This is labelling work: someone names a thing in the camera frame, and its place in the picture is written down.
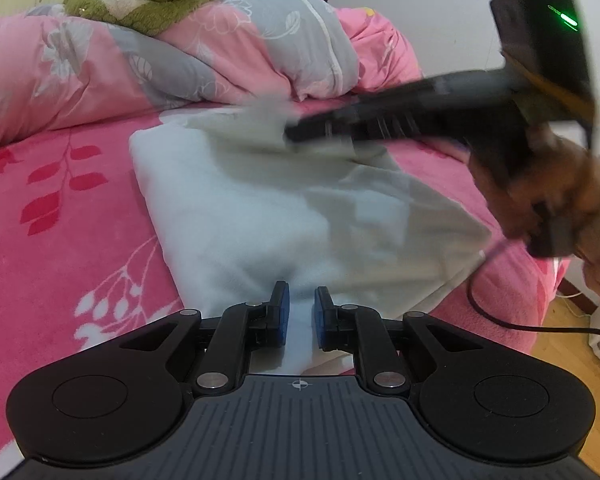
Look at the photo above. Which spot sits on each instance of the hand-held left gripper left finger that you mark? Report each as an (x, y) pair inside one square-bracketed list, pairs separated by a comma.
[(282, 317)]

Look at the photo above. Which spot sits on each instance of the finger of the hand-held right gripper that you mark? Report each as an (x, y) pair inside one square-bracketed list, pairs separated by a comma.
[(325, 127)]

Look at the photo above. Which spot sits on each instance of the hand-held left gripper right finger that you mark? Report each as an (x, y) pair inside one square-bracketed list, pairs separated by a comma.
[(320, 320)]

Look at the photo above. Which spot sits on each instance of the white sweatshirt with orange print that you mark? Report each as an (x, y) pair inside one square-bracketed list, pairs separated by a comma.
[(260, 210)]

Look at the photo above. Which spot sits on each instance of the person's right hand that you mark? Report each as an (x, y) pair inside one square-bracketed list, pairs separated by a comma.
[(565, 180)]

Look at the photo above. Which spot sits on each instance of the pink and grey floral duvet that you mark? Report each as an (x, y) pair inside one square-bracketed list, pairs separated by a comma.
[(180, 60)]

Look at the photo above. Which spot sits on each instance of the pink floral bed sheet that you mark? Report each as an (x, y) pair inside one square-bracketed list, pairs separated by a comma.
[(55, 220)]

